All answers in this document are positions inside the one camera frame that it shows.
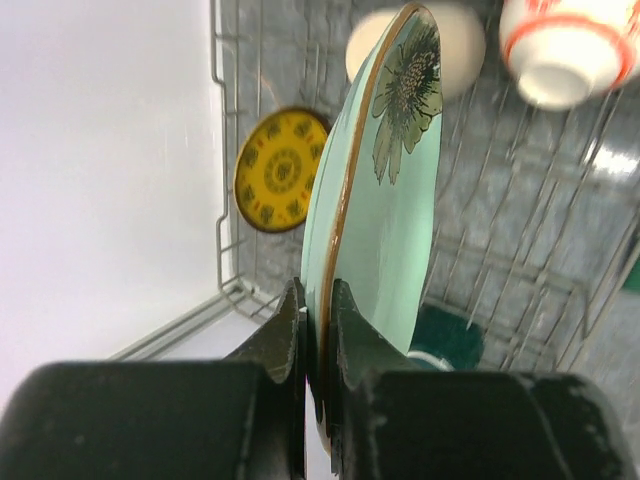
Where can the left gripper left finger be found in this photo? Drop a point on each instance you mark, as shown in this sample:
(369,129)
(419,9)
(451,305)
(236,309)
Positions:
(239,417)

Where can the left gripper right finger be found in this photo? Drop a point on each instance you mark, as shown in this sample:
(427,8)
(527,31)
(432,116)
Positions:
(390,419)

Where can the mint green flower plate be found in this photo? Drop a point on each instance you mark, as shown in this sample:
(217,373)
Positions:
(371,213)

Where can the cream bird pattern plate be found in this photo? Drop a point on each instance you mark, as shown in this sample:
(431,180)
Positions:
(312,395)

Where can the dark green mug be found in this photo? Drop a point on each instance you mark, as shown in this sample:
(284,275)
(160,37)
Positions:
(445,341)

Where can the yellow patterned small plate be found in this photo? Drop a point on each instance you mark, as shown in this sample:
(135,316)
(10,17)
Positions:
(276,167)

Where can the folded green cloth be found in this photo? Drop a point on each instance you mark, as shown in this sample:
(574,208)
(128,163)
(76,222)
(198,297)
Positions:
(629,272)

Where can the beige cup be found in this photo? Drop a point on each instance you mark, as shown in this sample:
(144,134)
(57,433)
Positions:
(462,38)

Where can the white red pattern bowl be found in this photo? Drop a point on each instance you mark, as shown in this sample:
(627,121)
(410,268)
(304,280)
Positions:
(562,53)

